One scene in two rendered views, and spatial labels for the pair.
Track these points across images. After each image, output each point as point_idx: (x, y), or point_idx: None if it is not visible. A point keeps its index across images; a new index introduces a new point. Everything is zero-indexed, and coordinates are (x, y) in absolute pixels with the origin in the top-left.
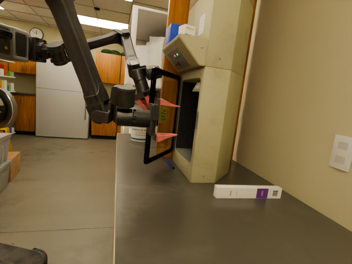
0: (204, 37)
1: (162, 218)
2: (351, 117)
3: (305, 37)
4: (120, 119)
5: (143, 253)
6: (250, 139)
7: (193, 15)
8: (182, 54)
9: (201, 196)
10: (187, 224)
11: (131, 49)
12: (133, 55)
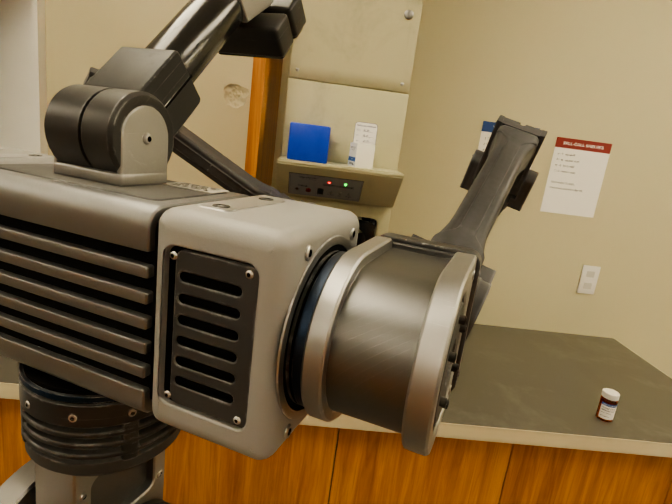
0: (380, 162)
1: (465, 397)
2: (436, 231)
3: None
4: None
5: (522, 416)
6: None
7: (317, 100)
8: (363, 188)
9: None
10: (470, 386)
11: (229, 161)
12: (259, 181)
